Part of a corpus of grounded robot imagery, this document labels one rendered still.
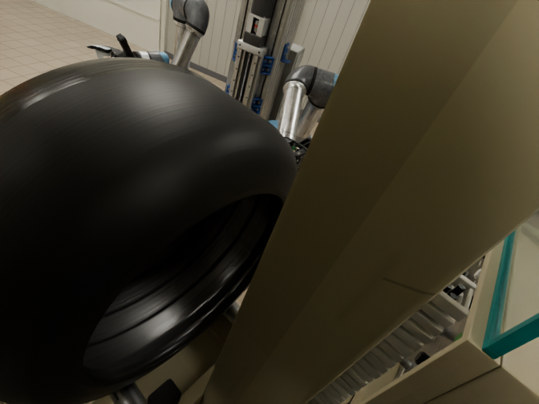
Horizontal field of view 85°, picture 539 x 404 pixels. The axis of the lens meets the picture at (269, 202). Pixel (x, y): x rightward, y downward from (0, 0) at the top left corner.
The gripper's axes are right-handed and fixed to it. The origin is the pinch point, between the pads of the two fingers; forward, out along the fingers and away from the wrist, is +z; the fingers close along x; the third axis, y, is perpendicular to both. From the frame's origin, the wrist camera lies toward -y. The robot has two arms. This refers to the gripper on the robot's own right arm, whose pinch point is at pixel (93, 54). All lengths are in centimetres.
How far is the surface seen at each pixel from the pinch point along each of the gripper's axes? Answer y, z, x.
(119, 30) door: 142, -164, 334
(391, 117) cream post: -68, 35, -132
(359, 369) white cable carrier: -40, 27, -147
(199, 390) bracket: -7, 35, -136
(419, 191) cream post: -66, 34, -136
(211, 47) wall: 97, -234, 206
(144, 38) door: 132, -183, 295
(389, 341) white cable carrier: -48, 27, -145
